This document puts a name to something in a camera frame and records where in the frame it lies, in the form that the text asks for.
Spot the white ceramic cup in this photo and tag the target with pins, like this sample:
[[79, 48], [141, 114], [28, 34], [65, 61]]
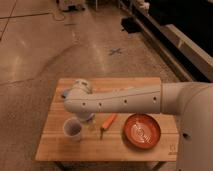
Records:
[[72, 128]]

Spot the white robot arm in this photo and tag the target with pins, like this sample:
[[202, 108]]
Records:
[[192, 102]]

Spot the orange ceramic bowl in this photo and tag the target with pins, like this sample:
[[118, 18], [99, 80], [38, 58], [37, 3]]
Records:
[[142, 131]]

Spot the blue sponge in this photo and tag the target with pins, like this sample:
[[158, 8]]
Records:
[[65, 93]]

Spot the wooden table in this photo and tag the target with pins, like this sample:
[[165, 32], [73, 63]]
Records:
[[110, 146]]

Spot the black box on floor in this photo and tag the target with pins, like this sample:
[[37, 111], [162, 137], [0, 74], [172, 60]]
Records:
[[130, 25]]

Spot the long shelf bench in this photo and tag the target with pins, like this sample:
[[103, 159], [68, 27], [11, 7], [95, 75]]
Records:
[[183, 55]]

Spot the white equipment on floor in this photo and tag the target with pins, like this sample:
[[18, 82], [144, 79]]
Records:
[[64, 5]]

